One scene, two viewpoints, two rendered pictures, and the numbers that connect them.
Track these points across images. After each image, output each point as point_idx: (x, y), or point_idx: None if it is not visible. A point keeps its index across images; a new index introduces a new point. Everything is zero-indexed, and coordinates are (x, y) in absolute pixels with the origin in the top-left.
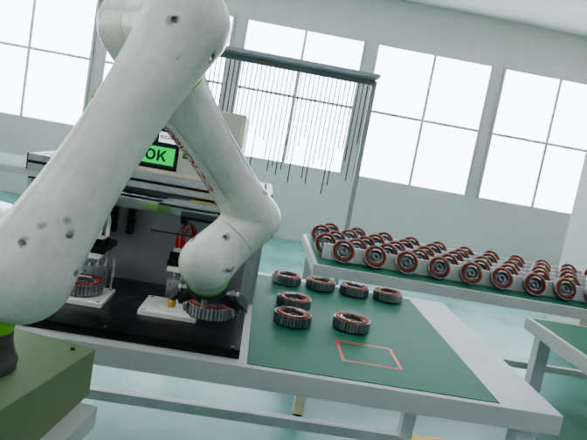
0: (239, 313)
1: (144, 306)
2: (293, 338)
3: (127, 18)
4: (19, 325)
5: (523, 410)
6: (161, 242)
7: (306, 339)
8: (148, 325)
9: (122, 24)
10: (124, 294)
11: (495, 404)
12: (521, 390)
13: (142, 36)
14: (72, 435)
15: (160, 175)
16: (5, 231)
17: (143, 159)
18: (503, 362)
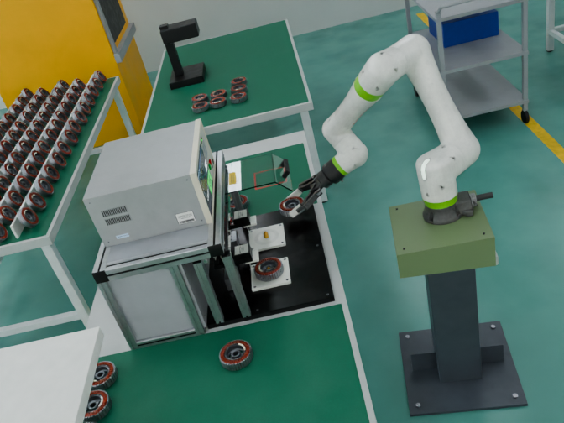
0: None
1: (277, 243)
2: (265, 200)
3: (412, 62)
4: (330, 278)
5: (305, 138)
6: None
7: (263, 196)
8: (301, 236)
9: (408, 66)
10: (250, 263)
11: (305, 143)
12: (281, 139)
13: (434, 60)
14: None
15: (216, 189)
16: (472, 134)
17: (211, 189)
18: (243, 145)
